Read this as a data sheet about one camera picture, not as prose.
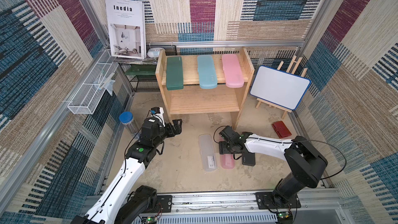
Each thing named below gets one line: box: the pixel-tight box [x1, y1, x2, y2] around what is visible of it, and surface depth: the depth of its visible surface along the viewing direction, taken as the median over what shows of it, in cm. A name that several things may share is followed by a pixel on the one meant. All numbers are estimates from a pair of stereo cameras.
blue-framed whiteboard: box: [249, 65, 312, 111], surface depth 96 cm
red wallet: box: [271, 120, 292, 139], surface depth 99 cm
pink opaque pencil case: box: [221, 53, 245, 89], surface depth 69 cm
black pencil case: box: [242, 151, 256, 167], surface depth 87 cm
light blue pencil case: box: [196, 54, 218, 90], surface depth 70 cm
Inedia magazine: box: [105, 0, 147, 60], surface depth 79 cm
